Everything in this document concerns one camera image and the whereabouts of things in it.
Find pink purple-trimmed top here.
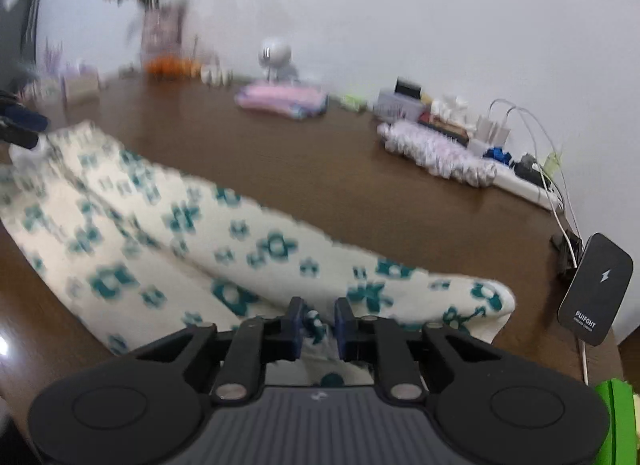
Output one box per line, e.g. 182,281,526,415
235,84,330,120

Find white ruffled floral garment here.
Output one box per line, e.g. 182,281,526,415
376,120,499,189

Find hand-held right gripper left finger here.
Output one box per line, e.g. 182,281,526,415
132,296,306,402

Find purple lavender bundle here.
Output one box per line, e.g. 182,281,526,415
42,40,66,77

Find black power adapter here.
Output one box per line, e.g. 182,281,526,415
515,155,556,191

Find white charging cable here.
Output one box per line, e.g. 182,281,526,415
487,99,583,246
507,106,576,241

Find green spray bottle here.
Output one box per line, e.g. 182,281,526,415
542,148,564,179

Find white wireless charger cable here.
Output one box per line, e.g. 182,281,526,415
575,337,591,386

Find white robot figurine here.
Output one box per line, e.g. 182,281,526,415
257,36,300,84

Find pink woven vase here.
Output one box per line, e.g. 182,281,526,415
140,8,184,59

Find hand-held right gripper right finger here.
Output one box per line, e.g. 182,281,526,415
334,297,503,401

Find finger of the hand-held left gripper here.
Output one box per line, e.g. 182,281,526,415
0,104,50,131
0,126,40,150

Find green object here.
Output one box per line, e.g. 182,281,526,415
592,377,640,465

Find white power strip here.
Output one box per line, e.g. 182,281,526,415
470,140,564,211

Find black wireless charger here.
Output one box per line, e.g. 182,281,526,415
557,232,634,346

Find black small box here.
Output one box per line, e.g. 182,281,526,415
395,78,424,100

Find black phone holder clamp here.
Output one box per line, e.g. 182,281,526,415
550,230,584,282

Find purple tissue box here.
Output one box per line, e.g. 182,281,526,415
62,70,101,102

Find dark green tissue box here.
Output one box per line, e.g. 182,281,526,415
417,95,476,146

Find grey cabinet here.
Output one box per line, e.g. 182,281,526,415
0,0,44,92

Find grey tin box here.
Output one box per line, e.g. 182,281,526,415
372,89,426,121

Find clear box of orange fruit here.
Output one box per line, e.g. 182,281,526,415
145,56,201,77

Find cream green-flowered pants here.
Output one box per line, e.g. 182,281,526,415
0,120,517,387

